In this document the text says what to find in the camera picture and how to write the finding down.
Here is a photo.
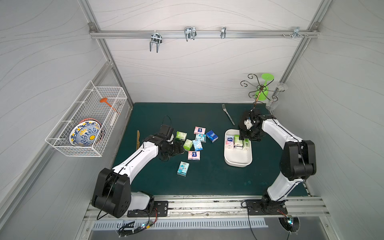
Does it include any pink tissue pack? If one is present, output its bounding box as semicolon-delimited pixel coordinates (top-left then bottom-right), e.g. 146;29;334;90
188;151;201;161
225;135;235;149
194;127;206;135

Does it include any light blue cartoon tissue pack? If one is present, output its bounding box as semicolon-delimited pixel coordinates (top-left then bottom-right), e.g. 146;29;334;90
193;140;203;151

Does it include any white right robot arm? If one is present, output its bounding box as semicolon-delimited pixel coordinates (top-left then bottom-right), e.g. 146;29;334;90
239;109;317;215

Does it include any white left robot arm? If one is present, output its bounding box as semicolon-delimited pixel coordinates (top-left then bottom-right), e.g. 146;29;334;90
91;135;185;218

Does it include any white plastic storage box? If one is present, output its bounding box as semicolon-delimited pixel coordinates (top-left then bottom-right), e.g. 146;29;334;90
224;129;253;168

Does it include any teal cartoon tissue pack lower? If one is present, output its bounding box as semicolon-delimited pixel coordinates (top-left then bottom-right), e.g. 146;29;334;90
177;162;190;177

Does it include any teal cartoon tissue pack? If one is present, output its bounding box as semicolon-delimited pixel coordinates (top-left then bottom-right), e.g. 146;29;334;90
177;162;190;177
196;134;206;143

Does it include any yellow wooden knife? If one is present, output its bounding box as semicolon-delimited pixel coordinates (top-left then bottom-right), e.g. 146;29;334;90
136;130;141;150

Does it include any clear plastic goblet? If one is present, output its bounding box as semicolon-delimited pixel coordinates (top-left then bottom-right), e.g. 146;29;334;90
266;83;289;111

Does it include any black metal cup tree stand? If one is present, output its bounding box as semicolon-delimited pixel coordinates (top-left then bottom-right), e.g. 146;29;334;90
240;74;279;115

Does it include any green plastic goblet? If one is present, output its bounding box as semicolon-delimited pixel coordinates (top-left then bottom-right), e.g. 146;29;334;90
256;73;275;102

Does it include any silver metal fork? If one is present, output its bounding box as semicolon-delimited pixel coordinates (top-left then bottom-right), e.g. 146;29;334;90
222;104;235;126

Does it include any teal cartoon tissue pack upper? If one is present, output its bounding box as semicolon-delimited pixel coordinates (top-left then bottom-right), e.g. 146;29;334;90
196;134;206;143

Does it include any dark blue tissue pack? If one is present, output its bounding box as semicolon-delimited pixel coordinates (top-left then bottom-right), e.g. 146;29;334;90
206;130;219;143

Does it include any blue yellow patterned plate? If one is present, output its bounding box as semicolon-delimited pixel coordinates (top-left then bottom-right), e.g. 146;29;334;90
69;119;102;147

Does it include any round black fan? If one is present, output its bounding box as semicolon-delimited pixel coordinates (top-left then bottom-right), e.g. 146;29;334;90
279;217;300;233

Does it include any metal double hook middle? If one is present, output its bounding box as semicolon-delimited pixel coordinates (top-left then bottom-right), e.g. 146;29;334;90
184;27;197;42

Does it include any metal double hook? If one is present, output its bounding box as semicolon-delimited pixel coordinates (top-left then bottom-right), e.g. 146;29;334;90
150;33;163;53
184;27;197;42

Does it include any metal double hook left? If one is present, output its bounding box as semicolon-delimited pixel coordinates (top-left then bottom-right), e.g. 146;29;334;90
150;33;163;53

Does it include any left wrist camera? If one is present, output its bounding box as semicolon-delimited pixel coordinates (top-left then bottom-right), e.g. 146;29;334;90
159;124;174;140

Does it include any orange handled utensil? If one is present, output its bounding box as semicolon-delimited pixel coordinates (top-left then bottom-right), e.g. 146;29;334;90
100;98;120;114

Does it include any white wire basket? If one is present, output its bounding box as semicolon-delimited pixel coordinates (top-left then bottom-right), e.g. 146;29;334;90
45;81;127;157

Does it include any white slotted cable duct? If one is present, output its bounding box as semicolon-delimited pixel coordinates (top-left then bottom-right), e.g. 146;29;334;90
92;218;269;231

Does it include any metal bracket hook right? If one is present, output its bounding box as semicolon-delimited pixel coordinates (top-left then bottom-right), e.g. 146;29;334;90
282;27;309;39

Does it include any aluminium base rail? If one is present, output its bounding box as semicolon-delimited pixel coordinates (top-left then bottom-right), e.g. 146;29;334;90
86;194;331;220

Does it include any aluminium crossbar rail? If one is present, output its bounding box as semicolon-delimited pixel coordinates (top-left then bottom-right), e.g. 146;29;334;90
90;30;321;40

